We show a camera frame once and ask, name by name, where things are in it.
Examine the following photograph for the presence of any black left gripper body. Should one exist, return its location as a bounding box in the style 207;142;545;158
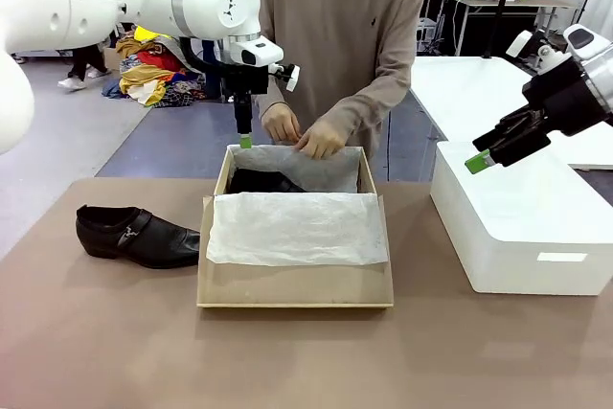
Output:
220;61;270;99

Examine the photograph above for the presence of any person's right forearm beige sleeve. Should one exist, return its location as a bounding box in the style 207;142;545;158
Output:
256;87;288;117

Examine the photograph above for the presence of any pile of colourful clothes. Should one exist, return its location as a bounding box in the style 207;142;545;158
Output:
102;25;208;108

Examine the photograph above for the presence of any brown cardboard shoe box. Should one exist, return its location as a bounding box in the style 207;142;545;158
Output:
195;143;395;308

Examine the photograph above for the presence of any bystander in mauve shirt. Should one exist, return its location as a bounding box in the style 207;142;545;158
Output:
57;0;121;92

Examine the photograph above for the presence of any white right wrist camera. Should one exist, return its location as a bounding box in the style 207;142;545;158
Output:
505;28;574;76

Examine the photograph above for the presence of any person's left hand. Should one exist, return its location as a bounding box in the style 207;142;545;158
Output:
293;120;347;160

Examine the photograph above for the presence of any person torso beige sweater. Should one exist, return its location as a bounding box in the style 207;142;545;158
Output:
256;0;426;183

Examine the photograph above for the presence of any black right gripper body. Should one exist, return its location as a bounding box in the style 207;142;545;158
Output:
521;61;613;137

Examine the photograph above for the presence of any white plastic storage bin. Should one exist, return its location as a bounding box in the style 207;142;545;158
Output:
429;140;613;296

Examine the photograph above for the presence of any white tissue paper sheet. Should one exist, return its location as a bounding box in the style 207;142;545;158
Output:
205;143;389;267

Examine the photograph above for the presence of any person's right hand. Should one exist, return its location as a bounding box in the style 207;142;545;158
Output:
261;102;303;145

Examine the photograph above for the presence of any beige top lab table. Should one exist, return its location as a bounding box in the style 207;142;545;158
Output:
430;0;580;68

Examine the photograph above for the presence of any black stand pole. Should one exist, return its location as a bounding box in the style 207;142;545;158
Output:
481;0;521;61

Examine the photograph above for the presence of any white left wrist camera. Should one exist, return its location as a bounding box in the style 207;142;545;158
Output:
266;62;302;92

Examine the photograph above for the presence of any person's left forearm beige sleeve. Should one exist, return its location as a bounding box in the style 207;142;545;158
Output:
325;61;413;142

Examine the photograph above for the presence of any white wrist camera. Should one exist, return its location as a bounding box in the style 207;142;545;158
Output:
505;28;574;76
266;62;302;92

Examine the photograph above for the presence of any black leather buckle shoe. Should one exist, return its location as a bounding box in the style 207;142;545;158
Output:
75;204;201;270
228;168;307;193

